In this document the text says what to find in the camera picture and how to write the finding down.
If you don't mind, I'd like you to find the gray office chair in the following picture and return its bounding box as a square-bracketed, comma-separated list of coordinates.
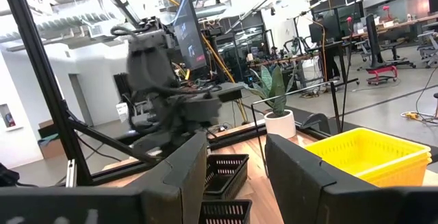
[416, 30, 438, 69]

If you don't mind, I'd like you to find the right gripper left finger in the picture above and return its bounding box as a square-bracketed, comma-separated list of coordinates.
[138, 130, 209, 224]

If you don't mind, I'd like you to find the black plastic basket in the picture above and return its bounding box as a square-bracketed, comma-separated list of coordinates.
[198, 199, 253, 224]
[203, 153, 250, 201]

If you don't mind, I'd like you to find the black computer monitor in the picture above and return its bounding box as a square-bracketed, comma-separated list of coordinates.
[172, 0, 210, 71]

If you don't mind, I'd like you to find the black standing desk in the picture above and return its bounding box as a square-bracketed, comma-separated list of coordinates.
[307, 10, 360, 91]

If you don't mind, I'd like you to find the brown cardboard box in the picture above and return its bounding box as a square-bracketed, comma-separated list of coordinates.
[37, 119, 66, 160]

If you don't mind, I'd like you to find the black stand on cart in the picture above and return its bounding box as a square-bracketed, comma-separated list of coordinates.
[364, 13, 386, 69]

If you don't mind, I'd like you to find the yellow hanging cable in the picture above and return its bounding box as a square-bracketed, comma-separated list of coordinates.
[128, 0, 249, 124]

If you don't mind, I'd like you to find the long wooden workbench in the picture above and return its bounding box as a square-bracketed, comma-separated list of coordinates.
[342, 13, 438, 43]

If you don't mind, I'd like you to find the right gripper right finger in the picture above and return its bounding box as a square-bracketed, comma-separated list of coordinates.
[265, 133, 338, 224]

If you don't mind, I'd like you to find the black left rig frame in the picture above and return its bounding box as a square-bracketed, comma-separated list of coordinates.
[0, 0, 268, 188]

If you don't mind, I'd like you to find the yellow plastic basket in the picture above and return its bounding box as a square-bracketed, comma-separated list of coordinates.
[355, 151, 433, 180]
[368, 164, 430, 188]
[303, 127, 432, 177]

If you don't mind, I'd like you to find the green snake plant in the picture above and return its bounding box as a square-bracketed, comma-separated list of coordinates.
[238, 64, 297, 117]

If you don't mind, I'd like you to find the white plant pot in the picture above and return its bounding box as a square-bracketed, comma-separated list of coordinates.
[263, 109, 297, 140]

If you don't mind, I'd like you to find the red wheeled cart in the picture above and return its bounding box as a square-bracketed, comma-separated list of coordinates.
[365, 64, 400, 86]

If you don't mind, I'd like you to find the black table clamp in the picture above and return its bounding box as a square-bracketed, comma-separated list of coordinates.
[300, 112, 332, 136]

